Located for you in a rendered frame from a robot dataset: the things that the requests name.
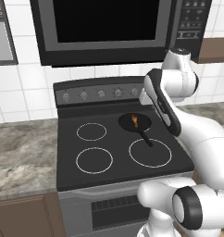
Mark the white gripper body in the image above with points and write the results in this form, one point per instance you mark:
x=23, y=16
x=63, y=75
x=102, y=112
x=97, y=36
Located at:
x=144, y=98

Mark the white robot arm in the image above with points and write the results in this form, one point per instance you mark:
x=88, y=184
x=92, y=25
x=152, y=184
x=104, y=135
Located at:
x=206, y=154

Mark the orange chicken drumstick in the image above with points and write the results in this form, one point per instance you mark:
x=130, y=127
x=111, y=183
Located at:
x=134, y=121

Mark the grey stove knob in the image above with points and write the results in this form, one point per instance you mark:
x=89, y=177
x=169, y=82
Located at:
x=83, y=95
x=66, y=97
x=118, y=92
x=101, y=93
x=134, y=91

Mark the black frying pan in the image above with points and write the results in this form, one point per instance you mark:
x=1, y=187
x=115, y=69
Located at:
x=143, y=123

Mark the black microwave oven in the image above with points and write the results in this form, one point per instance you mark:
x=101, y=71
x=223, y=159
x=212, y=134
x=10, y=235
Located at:
x=104, y=49

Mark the black and grey stove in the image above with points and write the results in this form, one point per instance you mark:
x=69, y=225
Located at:
x=117, y=166

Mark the grey oven door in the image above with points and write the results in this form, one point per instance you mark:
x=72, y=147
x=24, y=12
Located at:
x=83, y=216

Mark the brown cupboard door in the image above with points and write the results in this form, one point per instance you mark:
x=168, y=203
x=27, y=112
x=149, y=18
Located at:
x=27, y=217

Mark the brown wall cupboard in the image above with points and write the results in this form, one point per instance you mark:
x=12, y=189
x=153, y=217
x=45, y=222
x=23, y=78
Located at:
x=215, y=51

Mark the grey wall cupboard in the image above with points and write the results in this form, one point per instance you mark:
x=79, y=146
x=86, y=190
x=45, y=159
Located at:
x=2, y=40

